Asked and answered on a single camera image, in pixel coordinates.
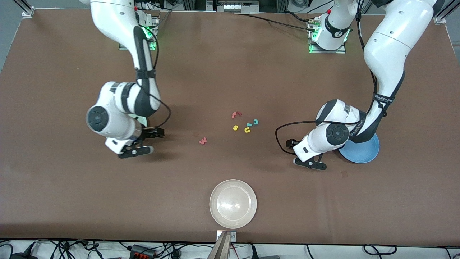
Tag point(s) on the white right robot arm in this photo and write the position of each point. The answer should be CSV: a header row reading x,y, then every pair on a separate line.
x,y
115,18

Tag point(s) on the aluminium camera post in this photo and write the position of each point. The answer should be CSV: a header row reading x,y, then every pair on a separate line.
x,y
221,250

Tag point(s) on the white power strip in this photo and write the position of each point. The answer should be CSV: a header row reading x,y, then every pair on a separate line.
x,y
237,7

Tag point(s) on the metal post bracket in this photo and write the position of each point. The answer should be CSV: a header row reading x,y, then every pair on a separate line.
x,y
233,236

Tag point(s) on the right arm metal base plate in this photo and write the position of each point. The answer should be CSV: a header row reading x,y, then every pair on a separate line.
x,y
156,32

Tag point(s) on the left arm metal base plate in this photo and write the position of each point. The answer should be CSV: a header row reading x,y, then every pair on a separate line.
x,y
341,51

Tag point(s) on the salmon red letter w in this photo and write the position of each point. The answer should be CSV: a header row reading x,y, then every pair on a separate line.
x,y
203,140

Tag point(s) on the beige plate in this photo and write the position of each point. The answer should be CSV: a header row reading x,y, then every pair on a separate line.
x,y
233,204

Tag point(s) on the aluminium frame corner bracket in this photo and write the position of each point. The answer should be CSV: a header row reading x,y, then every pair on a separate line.
x,y
28,12
441,18

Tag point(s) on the black orange power block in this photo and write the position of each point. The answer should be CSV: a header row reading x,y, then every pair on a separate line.
x,y
143,251

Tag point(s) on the light green plate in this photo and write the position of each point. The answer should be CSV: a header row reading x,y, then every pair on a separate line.
x,y
143,120

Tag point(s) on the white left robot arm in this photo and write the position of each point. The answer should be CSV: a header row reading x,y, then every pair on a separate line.
x,y
395,36

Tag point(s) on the brown table cover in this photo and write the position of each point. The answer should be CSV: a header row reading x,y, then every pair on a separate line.
x,y
230,72

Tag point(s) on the blue plate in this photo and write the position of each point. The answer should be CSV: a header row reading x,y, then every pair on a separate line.
x,y
363,153

